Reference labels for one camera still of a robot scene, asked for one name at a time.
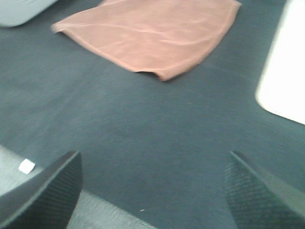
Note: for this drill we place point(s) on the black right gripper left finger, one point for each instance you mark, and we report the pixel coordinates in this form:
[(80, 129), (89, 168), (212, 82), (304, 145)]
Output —
[(47, 200)]

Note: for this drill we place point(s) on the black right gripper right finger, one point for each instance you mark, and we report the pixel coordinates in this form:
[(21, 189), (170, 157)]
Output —
[(259, 200)]

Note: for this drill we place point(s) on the brown towel with label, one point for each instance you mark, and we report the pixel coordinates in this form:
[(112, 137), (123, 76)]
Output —
[(164, 37)]

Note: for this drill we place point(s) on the white paper scrap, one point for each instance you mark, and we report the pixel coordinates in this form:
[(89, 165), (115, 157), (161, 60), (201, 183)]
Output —
[(26, 166)]

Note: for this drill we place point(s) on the black table cloth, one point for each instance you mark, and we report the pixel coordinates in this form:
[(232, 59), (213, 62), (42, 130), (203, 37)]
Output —
[(155, 149)]

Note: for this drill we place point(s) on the white storage box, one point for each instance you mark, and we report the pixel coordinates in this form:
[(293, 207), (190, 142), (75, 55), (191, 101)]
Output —
[(281, 88)]

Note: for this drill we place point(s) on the grey perforated laundry basket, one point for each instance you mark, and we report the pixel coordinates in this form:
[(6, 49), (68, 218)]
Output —
[(17, 12)]

